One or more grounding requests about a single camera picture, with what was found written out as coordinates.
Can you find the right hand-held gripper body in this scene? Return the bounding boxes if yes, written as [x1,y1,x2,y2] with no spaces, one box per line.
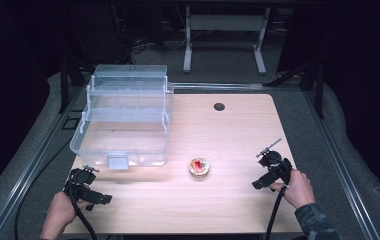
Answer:
[251,150,294,192]

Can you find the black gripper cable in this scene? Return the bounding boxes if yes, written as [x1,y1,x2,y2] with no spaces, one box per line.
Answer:
[65,179,98,240]
[265,185,288,240]

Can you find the black cable on floor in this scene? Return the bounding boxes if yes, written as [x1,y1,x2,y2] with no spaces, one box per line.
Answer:
[13,138,73,240]

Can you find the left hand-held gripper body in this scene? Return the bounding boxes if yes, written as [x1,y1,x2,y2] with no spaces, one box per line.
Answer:
[64,167,114,211]

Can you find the person's left hand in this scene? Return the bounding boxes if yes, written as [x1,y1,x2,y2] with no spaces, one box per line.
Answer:
[42,191,91,235]

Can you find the clear plastic tiered storage box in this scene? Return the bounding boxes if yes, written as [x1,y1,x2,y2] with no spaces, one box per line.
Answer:
[69,64,175,171]

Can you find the aluminium floor rail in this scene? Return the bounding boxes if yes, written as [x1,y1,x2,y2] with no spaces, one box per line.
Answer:
[303,90,380,240]
[0,86,91,240]

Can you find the black frame post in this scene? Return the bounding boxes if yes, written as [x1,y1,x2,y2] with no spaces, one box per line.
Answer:
[59,59,71,114]
[313,62,326,118]

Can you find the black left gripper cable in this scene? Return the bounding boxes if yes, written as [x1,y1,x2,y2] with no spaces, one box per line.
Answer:
[65,179,98,240]

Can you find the grey metal stand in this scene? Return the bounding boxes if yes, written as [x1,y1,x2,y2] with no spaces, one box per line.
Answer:
[182,5,271,75]

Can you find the person's right hand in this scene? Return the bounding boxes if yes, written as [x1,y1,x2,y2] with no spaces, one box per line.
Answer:
[270,168,317,210]

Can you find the small round red-topped container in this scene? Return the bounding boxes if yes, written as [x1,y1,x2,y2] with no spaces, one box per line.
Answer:
[188,157,211,179]

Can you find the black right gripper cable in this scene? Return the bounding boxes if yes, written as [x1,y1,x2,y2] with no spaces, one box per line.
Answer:
[265,185,288,240]

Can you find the bundle of background cables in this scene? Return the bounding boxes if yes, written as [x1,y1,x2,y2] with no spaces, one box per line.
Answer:
[129,31,187,56]

